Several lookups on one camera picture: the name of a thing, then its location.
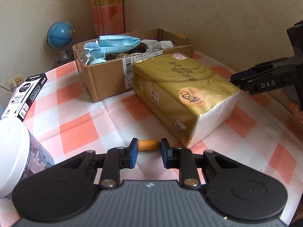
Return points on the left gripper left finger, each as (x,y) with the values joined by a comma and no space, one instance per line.
(115,160)

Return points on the yellow toy car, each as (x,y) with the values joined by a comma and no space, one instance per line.
(182,36)

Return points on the black white carton box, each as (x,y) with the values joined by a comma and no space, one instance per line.
(24,97)

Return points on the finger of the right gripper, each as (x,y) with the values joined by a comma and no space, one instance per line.
(270,75)

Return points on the orange patterned curtain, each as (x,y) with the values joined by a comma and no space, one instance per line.
(108,17)

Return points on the brown cardboard box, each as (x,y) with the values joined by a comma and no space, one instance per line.
(103,80)

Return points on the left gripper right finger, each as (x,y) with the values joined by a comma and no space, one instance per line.
(185,161)

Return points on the clear jar white lid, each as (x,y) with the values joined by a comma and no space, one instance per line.
(21,155)

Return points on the brown pine cone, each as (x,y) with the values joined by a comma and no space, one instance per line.
(141,48)

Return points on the blue face mask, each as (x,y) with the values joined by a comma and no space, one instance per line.
(117,43)
(91,51)

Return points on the light blue plush toy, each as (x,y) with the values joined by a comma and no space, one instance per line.
(97,61)

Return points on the blue desk globe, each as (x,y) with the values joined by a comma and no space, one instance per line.
(60,37)

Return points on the checkered pink white tablecloth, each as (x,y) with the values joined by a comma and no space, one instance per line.
(260,133)

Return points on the white wall socket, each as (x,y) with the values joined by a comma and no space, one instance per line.
(15,81)

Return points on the orange toy carrot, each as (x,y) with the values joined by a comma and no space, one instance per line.
(148,145)

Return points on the gold tissue pack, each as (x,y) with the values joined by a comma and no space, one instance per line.
(190,99)

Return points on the white tissue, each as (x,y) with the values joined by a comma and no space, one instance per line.
(154,45)

